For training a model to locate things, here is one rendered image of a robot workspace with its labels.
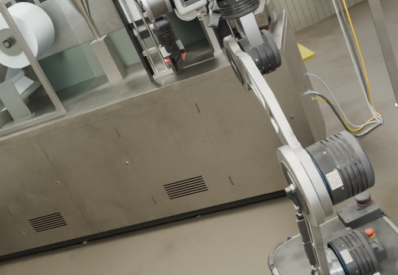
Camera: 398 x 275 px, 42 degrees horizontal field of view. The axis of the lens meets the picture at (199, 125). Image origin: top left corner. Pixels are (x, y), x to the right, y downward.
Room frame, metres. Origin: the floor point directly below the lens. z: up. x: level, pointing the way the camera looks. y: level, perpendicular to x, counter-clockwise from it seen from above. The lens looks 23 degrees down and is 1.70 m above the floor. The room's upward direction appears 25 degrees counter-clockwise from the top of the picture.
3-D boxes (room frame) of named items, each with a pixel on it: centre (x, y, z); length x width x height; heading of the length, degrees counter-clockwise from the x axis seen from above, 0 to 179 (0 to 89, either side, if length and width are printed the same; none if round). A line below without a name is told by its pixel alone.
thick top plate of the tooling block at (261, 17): (2.83, -0.54, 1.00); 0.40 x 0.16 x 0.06; 159
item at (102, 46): (3.10, 0.32, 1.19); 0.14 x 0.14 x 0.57
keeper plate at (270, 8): (2.81, -0.63, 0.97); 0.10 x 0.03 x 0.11; 159
